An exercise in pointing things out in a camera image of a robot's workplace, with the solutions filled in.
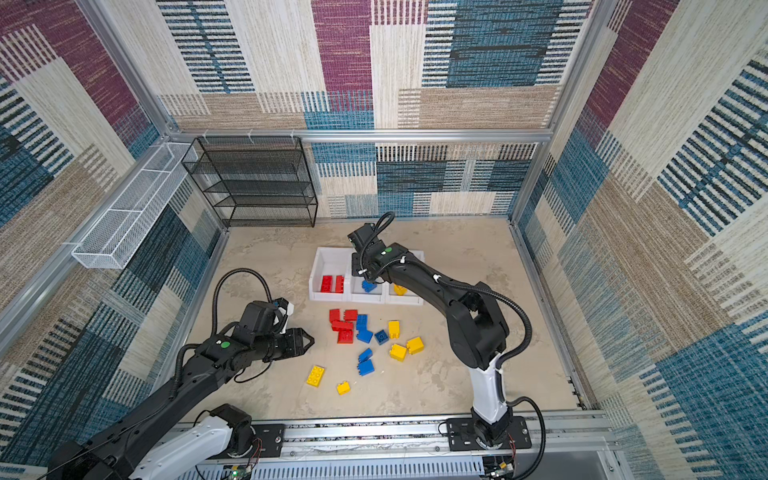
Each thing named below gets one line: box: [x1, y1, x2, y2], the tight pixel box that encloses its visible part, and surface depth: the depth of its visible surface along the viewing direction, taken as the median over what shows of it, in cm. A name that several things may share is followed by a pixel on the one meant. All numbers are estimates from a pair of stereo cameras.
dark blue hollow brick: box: [374, 329, 389, 345], surface depth 91 cm
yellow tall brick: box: [388, 320, 401, 339], surface depth 91 cm
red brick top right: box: [343, 309, 359, 321], surface depth 96 cm
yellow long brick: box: [306, 365, 325, 387], surface depth 83 cm
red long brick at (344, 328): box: [330, 317, 356, 337], surface depth 93 cm
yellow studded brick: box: [389, 344, 407, 362], surface depth 87 cm
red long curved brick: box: [335, 275, 344, 293], surface depth 101 cm
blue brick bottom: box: [357, 359, 375, 376], surface depth 86 cm
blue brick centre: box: [356, 330, 373, 344], surface depth 93 cm
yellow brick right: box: [406, 336, 425, 355], surface depth 89 cm
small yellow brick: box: [337, 381, 351, 396], surface depth 83 cm
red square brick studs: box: [332, 325, 354, 344], surface depth 92 cm
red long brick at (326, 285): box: [320, 275, 333, 293], surface depth 103 cm
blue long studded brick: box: [356, 314, 369, 332], surface depth 93 cm
